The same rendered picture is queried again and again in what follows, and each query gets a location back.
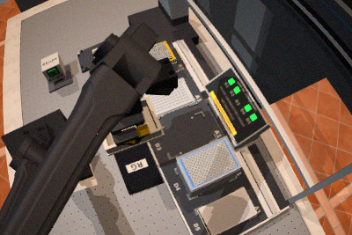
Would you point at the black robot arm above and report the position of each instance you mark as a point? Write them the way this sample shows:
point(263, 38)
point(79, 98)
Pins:
point(53, 171)

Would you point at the black rectangular pad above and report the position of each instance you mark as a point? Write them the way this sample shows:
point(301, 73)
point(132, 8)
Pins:
point(138, 168)

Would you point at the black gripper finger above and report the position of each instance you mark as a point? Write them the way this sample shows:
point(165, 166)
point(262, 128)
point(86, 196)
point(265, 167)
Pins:
point(142, 131)

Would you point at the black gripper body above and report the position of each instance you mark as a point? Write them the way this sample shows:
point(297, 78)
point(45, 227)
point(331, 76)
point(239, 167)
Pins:
point(120, 135)

